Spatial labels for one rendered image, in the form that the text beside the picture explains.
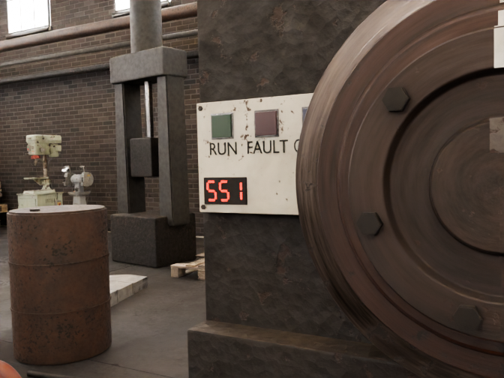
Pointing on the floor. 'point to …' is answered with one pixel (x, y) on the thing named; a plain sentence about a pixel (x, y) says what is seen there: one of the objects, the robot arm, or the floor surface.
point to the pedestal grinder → (78, 184)
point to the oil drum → (59, 283)
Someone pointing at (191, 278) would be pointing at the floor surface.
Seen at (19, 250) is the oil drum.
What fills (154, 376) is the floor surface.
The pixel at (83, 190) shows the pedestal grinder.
